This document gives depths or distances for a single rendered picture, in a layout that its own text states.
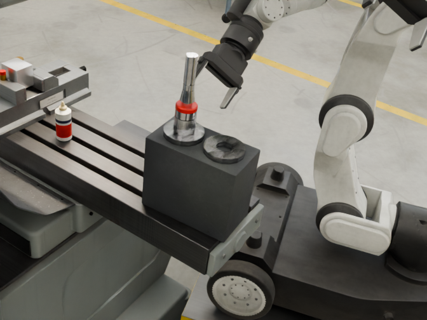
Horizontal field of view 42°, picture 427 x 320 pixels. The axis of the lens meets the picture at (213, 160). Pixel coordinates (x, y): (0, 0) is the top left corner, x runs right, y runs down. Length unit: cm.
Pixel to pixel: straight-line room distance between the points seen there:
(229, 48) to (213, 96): 227
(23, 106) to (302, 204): 96
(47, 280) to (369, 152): 231
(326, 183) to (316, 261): 25
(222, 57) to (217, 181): 34
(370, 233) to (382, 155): 176
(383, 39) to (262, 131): 201
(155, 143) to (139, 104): 227
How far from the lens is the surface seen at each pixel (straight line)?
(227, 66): 135
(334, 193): 167
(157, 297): 204
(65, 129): 149
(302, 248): 176
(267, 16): 139
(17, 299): 147
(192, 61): 112
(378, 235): 168
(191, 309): 175
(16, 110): 155
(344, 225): 167
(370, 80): 148
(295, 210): 189
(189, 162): 116
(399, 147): 354
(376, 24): 138
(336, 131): 150
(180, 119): 117
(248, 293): 168
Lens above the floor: 175
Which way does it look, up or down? 35 degrees down
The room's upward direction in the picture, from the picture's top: 8 degrees clockwise
